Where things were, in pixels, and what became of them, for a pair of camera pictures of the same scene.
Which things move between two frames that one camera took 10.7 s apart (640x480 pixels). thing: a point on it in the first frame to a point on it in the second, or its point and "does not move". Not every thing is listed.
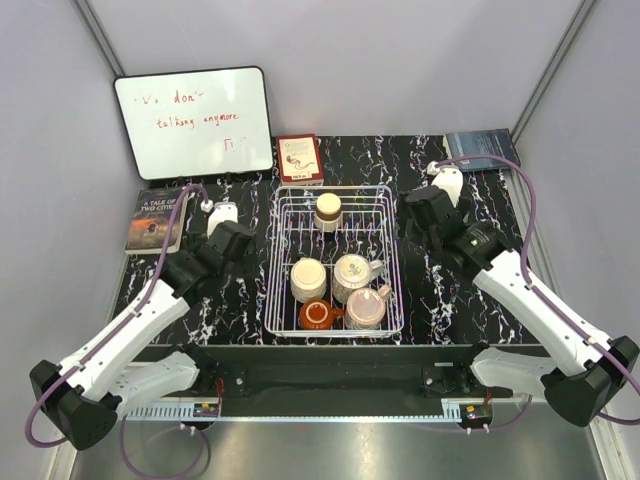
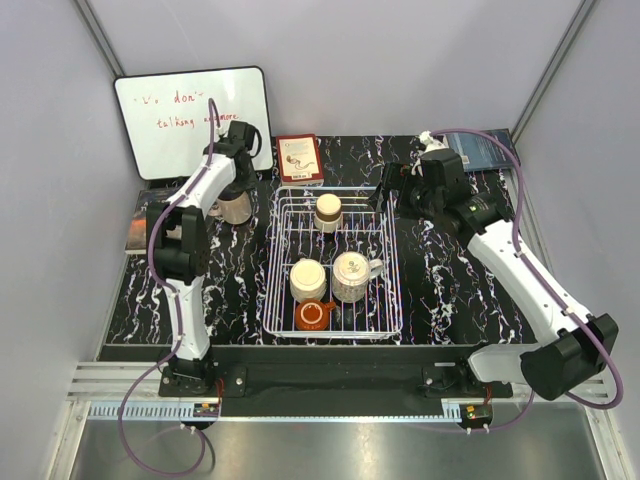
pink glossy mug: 366,307 to 235,211
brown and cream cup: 328,212 does not move
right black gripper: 403,214 to 393,179
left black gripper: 243,268 to 246,185
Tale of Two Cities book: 150,222 does not move
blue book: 490,143 does not move
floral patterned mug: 351,272 does not move
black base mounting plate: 336,380 does not move
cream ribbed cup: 308,279 does not move
